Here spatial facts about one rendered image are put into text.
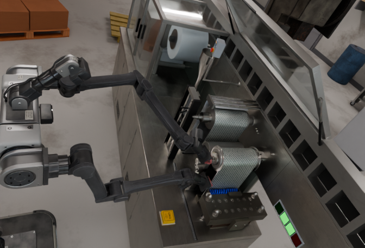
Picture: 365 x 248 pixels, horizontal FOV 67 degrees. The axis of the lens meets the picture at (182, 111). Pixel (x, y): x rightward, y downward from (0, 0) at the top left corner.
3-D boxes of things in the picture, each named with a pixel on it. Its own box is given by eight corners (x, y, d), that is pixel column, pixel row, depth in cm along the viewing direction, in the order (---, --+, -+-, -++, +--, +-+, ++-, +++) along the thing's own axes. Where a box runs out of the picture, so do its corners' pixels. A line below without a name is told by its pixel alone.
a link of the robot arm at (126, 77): (137, 77, 164) (142, 67, 156) (146, 96, 159) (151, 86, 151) (56, 86, 139) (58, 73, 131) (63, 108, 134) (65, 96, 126)
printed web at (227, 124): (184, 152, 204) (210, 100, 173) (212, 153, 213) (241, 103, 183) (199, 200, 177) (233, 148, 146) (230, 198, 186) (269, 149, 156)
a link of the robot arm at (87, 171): (96, 209, 133) (93, 189, 139) (124, 200, 136) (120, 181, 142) (69, 170, 97) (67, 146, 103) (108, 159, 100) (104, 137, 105)
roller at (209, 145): (199, 149, 181) (205, 137, 173) (232, 150, 191) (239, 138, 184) (204, 164, 172) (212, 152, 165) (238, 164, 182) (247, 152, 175)
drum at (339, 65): (351, 85, 691) (376, 56, 640) (338, 84, 665) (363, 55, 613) (335, 72, 725) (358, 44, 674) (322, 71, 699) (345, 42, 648)
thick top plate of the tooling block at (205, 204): (198, 200, 169) (202, 195, 165) (252, 197, 185) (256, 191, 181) (206, 225, 158) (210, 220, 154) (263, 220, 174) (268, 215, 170)
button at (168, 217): (160, 212, 162) (161, 210, 161) (171, 211, 165) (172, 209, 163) (162, 224, 157) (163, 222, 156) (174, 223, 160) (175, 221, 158)
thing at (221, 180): (205, 189, 171) (217, 171, 159) (237, 188, 180) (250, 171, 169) (205, 190, 170) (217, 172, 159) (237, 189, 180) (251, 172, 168)
